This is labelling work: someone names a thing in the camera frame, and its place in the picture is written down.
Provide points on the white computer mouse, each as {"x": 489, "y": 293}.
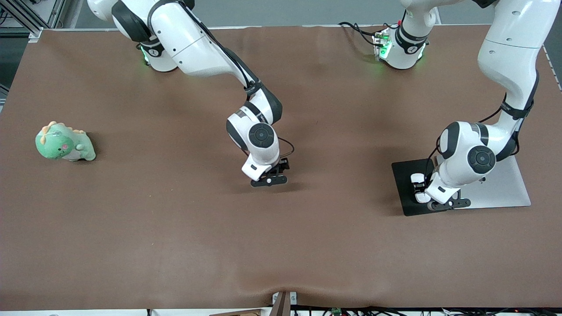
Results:
{"x": 417, "y": 177}

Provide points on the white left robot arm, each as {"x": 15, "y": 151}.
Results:
{"x": 505, "y": 57}

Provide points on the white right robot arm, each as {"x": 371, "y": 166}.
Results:
{"x": 193, "y": 44}

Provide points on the black mouse pad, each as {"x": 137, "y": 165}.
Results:
{"x": 401, "y": 193}

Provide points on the silver apple laptop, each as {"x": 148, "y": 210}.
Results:
{"x": 505, "y": 184}

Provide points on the brown table cover sheet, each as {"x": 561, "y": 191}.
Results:
{"x": 175, "y": 219}

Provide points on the green dinosaur plush toy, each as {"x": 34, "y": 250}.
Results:
{"x": 61, "y": 142}

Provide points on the brown wooden post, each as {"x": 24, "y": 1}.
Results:
{"x": 283, "y": 307}

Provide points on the aluminium frame profile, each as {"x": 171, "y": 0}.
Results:
{"x": 26, "y": 17}

